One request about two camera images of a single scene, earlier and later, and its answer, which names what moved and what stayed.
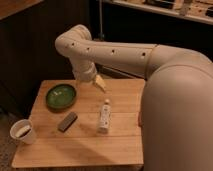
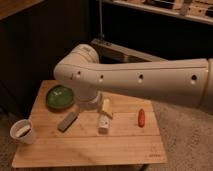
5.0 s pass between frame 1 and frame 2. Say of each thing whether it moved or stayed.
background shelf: stayed
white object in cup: stayed
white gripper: moved
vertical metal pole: stayed
